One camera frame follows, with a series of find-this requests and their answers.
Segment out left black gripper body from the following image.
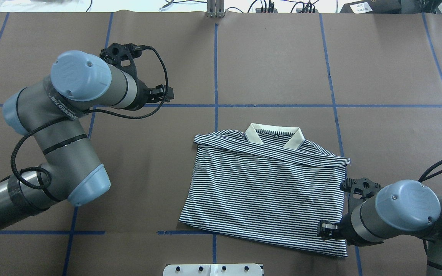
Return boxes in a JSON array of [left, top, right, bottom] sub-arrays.
[[100, 43, 174, 111]]

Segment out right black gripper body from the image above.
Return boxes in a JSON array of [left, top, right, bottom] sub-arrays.
[[317, 178, 382, 246]]

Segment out blue white striped polo shirt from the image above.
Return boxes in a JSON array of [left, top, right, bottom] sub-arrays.
[[179, 123, 351, 257]]

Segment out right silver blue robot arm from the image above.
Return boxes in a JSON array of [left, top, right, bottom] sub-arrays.
[[317, 178, 442, 276]]

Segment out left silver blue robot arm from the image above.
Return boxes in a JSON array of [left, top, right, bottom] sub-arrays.
[[0, 43, 174, 230]]

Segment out black box with label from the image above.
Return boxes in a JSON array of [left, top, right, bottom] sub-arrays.
[[338, 0, 402, 14]]

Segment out aluminium frame post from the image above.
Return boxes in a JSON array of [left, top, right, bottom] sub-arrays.
[[206, 0, 226, 18]]

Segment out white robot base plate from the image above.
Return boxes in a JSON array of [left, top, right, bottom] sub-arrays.
[[163, 263, 264, 276]]

